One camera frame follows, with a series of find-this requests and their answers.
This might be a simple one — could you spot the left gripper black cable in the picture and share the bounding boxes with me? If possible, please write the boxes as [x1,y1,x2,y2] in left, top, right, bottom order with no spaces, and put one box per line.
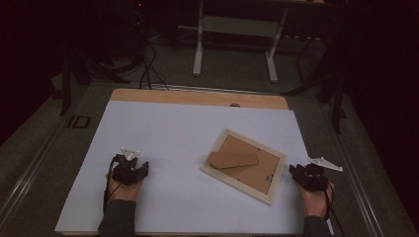
[103,155,122,212]

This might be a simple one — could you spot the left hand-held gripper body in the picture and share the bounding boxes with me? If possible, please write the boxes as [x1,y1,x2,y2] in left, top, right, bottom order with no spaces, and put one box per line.
[112,146,146,187]

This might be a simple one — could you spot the white metal desk frame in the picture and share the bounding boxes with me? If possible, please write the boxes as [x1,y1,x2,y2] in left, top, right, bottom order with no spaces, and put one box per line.
[192,0,291,84]

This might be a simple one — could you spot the white wooden picture frame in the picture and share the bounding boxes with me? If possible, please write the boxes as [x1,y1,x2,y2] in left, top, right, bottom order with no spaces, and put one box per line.
[200,127,289,206]

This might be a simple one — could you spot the metal floor rail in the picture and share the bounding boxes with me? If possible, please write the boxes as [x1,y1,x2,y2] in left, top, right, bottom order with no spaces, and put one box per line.
[319,104,387,237]
[0,122,65,228]

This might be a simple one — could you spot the white table mat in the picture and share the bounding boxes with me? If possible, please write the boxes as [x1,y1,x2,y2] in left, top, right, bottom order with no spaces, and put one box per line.
[53,100,335,235]

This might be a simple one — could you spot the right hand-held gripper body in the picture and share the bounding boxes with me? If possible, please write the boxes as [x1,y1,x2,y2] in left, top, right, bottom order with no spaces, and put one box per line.
[295,156,344,193]

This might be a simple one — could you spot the black metal stand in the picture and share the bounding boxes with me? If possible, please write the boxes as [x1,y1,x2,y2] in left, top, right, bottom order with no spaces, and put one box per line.
[58,45,132,117]
[280,33,349,135]

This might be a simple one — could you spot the black floor socket box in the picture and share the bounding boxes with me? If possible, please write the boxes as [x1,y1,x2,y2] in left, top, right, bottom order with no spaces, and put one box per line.
[66,115,92,129]

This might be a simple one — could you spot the black floor cables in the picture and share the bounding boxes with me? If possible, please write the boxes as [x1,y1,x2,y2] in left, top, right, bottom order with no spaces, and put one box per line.
[137,41,171,92]

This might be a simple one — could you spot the person's right hand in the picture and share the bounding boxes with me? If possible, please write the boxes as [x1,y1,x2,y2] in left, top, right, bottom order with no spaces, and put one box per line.
[297,180,336,219]

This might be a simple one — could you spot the person's left hand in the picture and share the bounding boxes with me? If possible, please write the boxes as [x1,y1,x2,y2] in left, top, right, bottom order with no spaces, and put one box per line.
[106,170,144,202]

